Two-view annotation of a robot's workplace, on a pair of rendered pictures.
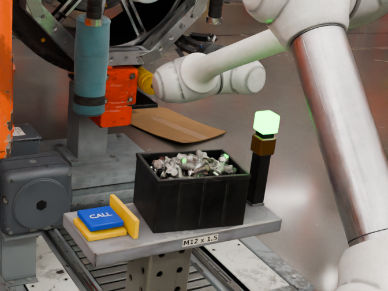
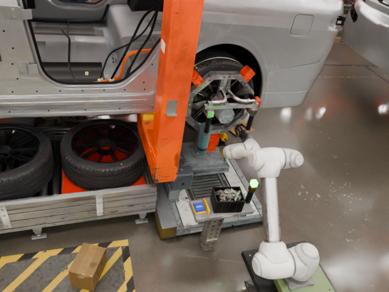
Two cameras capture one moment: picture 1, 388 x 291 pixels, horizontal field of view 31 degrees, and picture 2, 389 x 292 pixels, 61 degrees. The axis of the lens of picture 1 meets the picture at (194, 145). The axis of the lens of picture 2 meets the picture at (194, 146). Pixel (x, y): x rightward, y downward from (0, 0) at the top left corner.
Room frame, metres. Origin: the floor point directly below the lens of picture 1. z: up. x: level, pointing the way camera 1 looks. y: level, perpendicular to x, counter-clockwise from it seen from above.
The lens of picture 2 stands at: (-0.31, 0.06, 2.17)
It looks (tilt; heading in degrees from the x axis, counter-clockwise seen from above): 38 degrees down; 8
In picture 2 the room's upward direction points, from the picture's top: 11 degrees clockwise
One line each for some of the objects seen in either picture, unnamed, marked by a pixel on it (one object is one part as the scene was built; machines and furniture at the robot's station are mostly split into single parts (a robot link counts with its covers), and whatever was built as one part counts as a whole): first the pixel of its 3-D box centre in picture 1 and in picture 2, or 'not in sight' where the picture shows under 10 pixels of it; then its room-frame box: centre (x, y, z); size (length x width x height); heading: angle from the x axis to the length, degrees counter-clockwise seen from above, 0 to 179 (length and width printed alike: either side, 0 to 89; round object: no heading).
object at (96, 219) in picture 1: (100, 220); (199, 207); (1.21, 0.16, 0.47); 0.07 x 0.07 x 0.02; 32
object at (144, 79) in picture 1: (135, 73); (219, 130); (2.11, 0.21, 0.51); 0.29 x 0.06 x 0.06; 32
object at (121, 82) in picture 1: (107, 90); (208, 138); (1.99, 0.27, 0.48); 0.16 x 0.12 x 0.17; 32
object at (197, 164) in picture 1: (190, 186); (227, 199); (1.32, 0.00, 0.51); 0.20 x 0.14 x 0.13; 114
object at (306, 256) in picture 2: not in sight; (303, 259); (1.01, -0.52, 0.51); 0.18 x 0.16 x 0.22; 117
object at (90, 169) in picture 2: not in sight; (105, 153); (1.55, 1.02, 0.39); 0.66 x 0.66 x 0.24
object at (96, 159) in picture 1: (87, 126); (201, 143); (2.10, 0.34, 0.32); 0.40 x 0.30 x 0.28; 122
